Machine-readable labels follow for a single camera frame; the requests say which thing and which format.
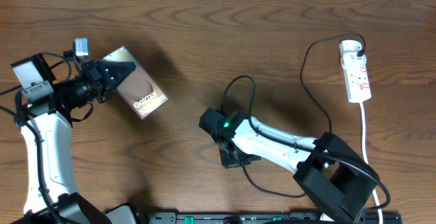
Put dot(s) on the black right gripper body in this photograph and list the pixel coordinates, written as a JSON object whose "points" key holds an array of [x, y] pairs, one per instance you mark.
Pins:
{"points": [[236, 160]]}

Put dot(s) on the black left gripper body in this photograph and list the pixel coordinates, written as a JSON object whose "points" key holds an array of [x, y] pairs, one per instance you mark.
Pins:
{"points": [[99, 82]]}

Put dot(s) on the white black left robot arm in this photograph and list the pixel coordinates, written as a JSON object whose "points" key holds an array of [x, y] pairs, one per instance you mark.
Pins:
{"points": [[43, 115]]}

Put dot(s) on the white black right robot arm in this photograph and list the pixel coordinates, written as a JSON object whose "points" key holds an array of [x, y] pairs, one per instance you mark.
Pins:
{"points": [[334, 177]]}

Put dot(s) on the white charger adapter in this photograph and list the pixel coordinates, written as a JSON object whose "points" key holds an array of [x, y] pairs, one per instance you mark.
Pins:
{"points": [[349, 45]]}

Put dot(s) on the white power strip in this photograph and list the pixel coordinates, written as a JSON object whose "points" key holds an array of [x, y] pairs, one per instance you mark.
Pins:
{"points": [[356, 77]]}

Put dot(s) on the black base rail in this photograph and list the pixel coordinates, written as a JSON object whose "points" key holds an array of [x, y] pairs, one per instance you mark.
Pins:
{"points": [[247, 218]]}

